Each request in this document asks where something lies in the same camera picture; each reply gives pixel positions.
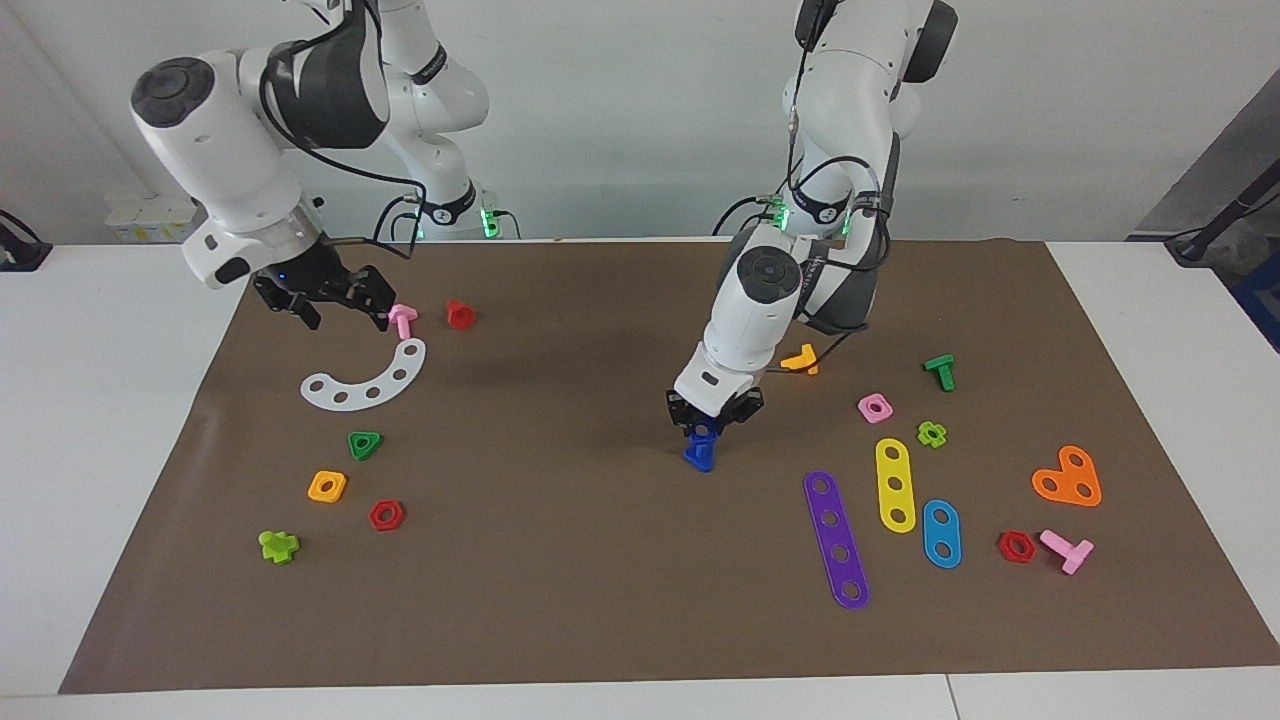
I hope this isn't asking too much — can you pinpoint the pink long toy screw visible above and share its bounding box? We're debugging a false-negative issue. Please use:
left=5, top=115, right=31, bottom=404
left=1039, top=529, right=1095, bottom=576

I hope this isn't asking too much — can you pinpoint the brown table mat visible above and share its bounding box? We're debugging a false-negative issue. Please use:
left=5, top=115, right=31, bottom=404
left=58, top=238, right=1280, bottom=694

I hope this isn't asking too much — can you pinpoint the white curved perforated strip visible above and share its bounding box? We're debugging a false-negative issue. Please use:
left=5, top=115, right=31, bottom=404
left=300, top=338, right=428, bottom=412

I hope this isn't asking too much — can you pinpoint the purple four-hole strip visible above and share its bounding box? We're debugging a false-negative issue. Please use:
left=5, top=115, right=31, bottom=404
left=803, top=470, right=871, bottom=611

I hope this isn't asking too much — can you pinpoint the black table clamp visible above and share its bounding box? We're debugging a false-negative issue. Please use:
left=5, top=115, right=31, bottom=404
left=0, top=209, right=54, bottom=272

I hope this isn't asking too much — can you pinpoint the black right base cable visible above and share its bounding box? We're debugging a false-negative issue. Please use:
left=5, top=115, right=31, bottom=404
left=373, top=193, right=416, bottom=243

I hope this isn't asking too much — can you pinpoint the black stand with pole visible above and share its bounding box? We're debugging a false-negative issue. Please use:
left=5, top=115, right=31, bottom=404
left=1165, top=185, right=1280, bottom=267

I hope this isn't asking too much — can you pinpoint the blue crate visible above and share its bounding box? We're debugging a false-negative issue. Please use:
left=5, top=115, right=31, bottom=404
left=1232, top=255, right=1280, bottom=353

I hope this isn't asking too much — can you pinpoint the black base cable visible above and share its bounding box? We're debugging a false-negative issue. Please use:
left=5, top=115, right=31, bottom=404
left=712, top=190, right=791, bottom=239
left=373, top=193, right=416, bottom=243

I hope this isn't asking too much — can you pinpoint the yellow three-hole strip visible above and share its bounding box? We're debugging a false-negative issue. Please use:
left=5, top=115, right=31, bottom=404
left=875, top=438, right=917, bottom=534

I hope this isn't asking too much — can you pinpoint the orange heart-shaped plate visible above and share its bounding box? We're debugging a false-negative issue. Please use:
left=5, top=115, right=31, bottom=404
left=1031, top=445, right=1103, bottom=508

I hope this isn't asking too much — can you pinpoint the blue two-hole strip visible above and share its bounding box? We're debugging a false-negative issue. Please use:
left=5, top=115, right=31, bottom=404
left=922, top=499, right=963, bottom=570

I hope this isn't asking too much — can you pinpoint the dark grey panel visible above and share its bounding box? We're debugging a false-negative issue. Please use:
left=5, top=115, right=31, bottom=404
left=1130, top=70, right=1280, bottom=241

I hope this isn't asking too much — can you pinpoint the black left base cable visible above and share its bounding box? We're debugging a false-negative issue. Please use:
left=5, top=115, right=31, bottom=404
left=712, top=190, right=791, bottom=239

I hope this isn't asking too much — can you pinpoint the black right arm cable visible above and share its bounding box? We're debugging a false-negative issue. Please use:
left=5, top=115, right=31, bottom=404
left=258, top=0, right=429, bottom=263

